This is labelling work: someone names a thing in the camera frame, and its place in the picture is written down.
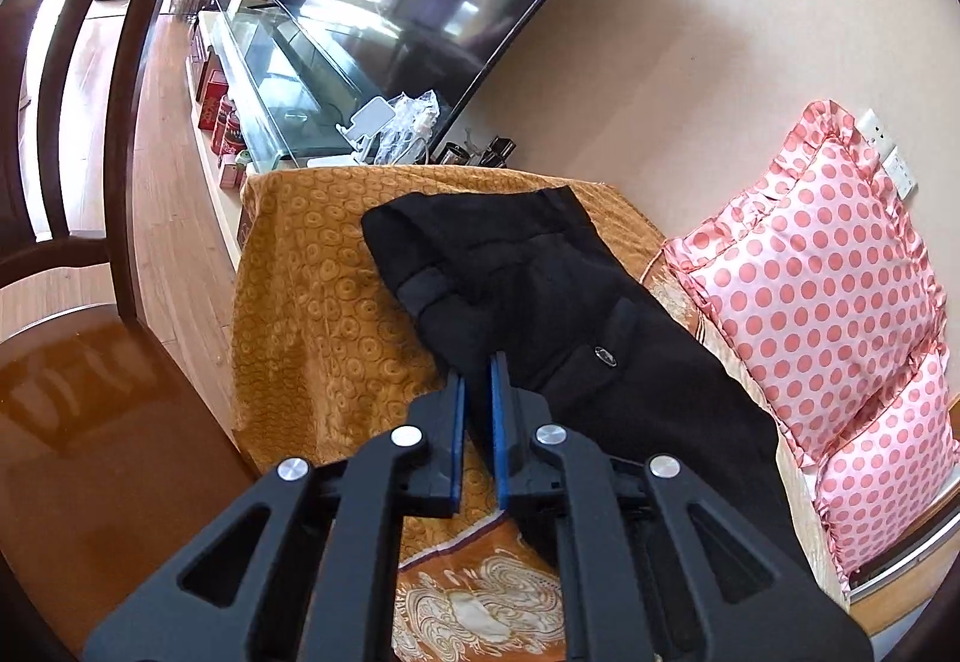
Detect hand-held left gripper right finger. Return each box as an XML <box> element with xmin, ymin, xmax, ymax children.
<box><xmin>489</xmin><ymin>352</ymin><xmax>875</xmax><ymax>662</ymax></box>

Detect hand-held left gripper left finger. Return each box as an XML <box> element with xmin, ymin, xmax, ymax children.
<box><xmin>81</xmin><ymin>372</ymin><xmax>467</xmax><ymax>662</ymax></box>

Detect black pants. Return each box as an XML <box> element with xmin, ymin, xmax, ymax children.
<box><xmin>361</xmin><ymin>185</ymin><xmax>818</xmax><ymax>588</ymax></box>

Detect orange patterned sofa cover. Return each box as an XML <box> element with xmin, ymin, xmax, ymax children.
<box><xmin>231</xmin><ymin>165</ymin><xmax>852</xmax><ymax>662</ymax></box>

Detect clear plastic bag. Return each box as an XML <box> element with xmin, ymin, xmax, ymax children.
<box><xmin>375</xmin><ymin>90</ymin><xmax>440</xmax><ymax>164</ymax></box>

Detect white phone stand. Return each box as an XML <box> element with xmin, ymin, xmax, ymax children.
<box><xmin>336</xmin><ymin>98</ymin><xmax>397</xmax><ymax>154</ymax></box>

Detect cream tv cabinet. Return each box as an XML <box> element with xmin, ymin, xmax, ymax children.
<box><xmin>191</xmin><ymin>9</ymin><xmax>361</xmax><ymax>250</ymax></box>

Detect pink polka dot pillow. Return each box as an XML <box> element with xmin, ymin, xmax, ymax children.
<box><xmin>814</xmin><ymin>345</ymin><xmax>960</xmax><ymax>592</ymax></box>
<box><xmin>664</xmin><ymin>99</ymin><xmax>947</xmax><ymax>468</ymax></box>

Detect red can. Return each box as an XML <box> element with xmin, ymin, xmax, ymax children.
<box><xmin>213</xmin><ymin>107</ymin><xmax>245</xmax><ymax>157</ymax></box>

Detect red box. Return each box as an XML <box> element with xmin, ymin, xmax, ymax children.
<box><xmin>196</xmin><ymin>69</ymin><xmax>230</xmax><ymax>130</ymax></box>

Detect white wall socket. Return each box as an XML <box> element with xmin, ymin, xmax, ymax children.
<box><xmin>881</xmin><ymin>146</ymin><xmax>919</xmax><ymax>198</ymax></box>
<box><xmin>856</xmin><ymin>109</ymin><xmax>899</xmax><ymax>149</ymax></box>

